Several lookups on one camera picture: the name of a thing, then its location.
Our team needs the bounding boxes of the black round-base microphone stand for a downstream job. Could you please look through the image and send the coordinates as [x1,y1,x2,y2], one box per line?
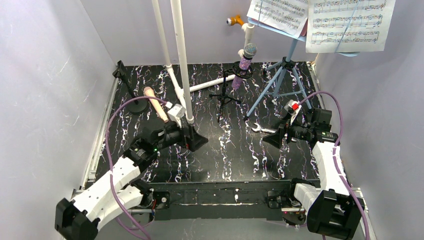
[112,60,148,115]

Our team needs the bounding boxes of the pink toy microphone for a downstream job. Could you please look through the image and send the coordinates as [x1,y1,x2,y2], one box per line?
[143,86,169,123]

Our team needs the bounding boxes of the black tripod shock-mount stand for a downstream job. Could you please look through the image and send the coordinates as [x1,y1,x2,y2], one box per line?
[209,61,254,123]

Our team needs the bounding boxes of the purple glitter microphone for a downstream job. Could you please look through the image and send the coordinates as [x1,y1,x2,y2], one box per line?
[232,43,257,90]

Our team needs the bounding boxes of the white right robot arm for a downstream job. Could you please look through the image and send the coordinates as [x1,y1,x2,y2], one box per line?
[262,104,365,240]

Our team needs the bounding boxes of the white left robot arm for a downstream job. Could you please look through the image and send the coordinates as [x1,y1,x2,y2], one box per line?
[54,121,209,240]

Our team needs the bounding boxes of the silver open-end wrench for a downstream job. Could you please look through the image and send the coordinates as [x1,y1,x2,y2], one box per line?
[250,123,298,143]

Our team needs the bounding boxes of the blue tripod music stand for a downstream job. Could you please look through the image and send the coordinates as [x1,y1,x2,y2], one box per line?
[244,18,360,121]

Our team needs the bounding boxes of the right sheet music page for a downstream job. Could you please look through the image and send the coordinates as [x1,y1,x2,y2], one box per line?
[305,0,396,54]

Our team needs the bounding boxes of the sheet music page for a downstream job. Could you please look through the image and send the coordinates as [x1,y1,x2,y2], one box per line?
[247,0,309,37]
[305,0,396,54]

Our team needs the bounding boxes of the left sheet music page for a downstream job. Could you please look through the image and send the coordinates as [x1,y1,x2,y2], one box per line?
[247,0,309,37]

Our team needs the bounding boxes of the orange pipe valve fitting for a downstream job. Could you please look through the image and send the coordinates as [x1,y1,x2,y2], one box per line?
[226,14,245,26]

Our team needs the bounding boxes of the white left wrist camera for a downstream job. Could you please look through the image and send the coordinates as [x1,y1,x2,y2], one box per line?
[165,101,186,129]

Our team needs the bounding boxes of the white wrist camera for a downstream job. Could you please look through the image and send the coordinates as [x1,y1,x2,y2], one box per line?
[165,101,186,129]
[283,99,302,125]

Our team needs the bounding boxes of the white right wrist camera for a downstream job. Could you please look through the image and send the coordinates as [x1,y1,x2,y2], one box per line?
[283,99,302,125]

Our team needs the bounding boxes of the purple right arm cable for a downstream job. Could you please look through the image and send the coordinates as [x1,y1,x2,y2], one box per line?
[296,91,371,240]

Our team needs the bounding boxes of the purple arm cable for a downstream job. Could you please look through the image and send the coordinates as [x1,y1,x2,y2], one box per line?
[105,96,173,240]
[296,91,371,240]

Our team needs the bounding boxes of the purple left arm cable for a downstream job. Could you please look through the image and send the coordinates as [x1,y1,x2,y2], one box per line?
[105,96,173,240]

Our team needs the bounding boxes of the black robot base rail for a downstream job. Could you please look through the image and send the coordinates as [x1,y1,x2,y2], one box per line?
[150,180,306,223]

